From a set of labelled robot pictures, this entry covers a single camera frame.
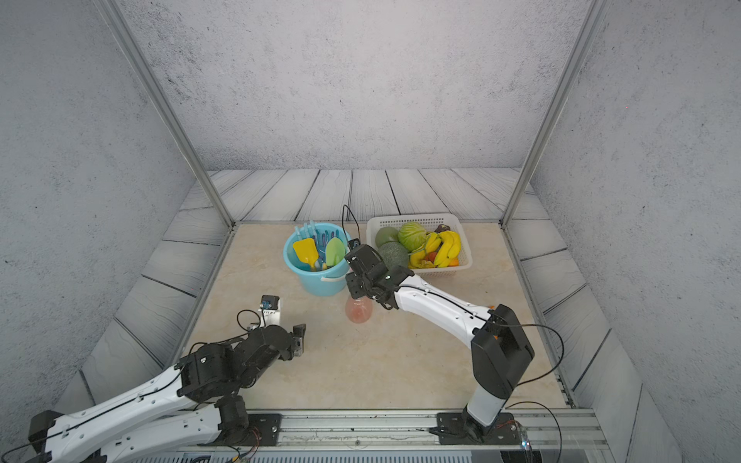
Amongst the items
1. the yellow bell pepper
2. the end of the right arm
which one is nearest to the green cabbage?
the yellow bell pepper

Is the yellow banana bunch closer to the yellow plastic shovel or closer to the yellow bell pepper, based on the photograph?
the yellow bell pepper

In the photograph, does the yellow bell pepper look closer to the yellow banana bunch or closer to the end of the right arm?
the yellow banana bunch

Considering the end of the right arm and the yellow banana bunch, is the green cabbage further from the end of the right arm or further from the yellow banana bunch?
the end of the right arm

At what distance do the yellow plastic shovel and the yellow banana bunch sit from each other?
0.40m

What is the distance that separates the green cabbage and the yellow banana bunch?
1.2 inches

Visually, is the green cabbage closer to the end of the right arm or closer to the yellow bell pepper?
the yellow bell pepper

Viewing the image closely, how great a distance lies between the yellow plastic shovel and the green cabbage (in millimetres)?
298

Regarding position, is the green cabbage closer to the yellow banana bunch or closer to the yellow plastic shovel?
the yellow banana bunch

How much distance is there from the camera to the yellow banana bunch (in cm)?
98

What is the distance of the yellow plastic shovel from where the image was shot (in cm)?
Result: 96

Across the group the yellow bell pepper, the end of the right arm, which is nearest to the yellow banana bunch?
the yellow bell pepper

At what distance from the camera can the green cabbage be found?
3.30 feet
